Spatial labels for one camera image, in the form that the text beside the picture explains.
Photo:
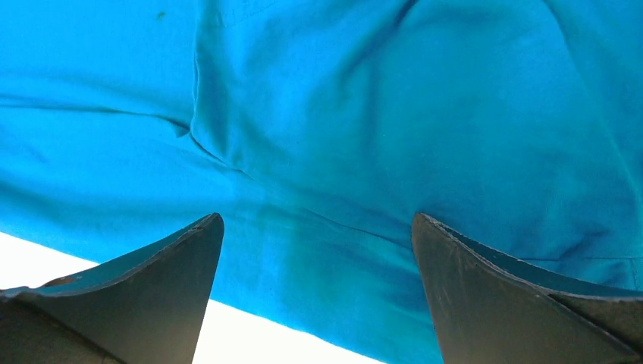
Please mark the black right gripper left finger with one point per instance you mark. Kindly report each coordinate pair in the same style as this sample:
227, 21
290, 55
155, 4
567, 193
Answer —
146, 306

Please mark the bright blue t shirt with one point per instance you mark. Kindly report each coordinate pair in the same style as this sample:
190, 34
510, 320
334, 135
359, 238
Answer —
317, 130

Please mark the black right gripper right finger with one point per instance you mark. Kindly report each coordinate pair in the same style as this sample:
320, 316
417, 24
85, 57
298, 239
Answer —
490, 307

